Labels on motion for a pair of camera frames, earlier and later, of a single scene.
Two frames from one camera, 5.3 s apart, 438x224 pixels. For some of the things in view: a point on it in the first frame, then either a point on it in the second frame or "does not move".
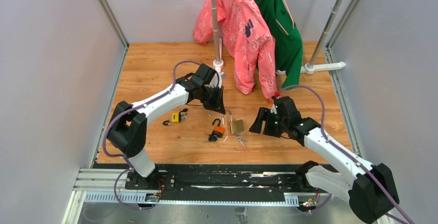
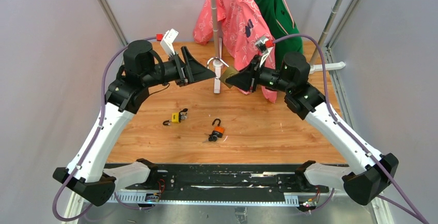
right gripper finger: x=266 y=114 → x=244 y=79
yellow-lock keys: x=183 y=114 does not move
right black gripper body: x=278 y=131 → x=258 y=74
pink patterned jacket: x=244 y=33 does not move
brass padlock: x=235 y=125 → x=227 y=70
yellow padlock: x=174 y=118 does not move
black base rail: x=261 y=180 does not move
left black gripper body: x=214 y=95 → x=181 y=79
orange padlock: x=218 y=130 does not move
